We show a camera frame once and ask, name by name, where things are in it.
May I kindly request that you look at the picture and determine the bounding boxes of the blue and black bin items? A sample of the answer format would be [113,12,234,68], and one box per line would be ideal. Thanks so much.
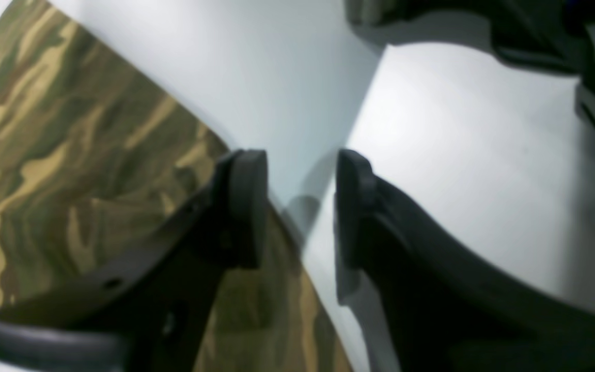
[343,1,595,128]

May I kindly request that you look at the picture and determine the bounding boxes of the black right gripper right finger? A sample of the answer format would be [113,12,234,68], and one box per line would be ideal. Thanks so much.
[335,149,595,371]

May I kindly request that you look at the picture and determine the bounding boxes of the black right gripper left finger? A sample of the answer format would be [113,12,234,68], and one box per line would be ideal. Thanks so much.
[0,150,268,371]

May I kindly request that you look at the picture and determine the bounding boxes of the camouflage T-shirt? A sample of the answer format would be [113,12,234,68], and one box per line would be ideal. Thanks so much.
[0,1,352,371]

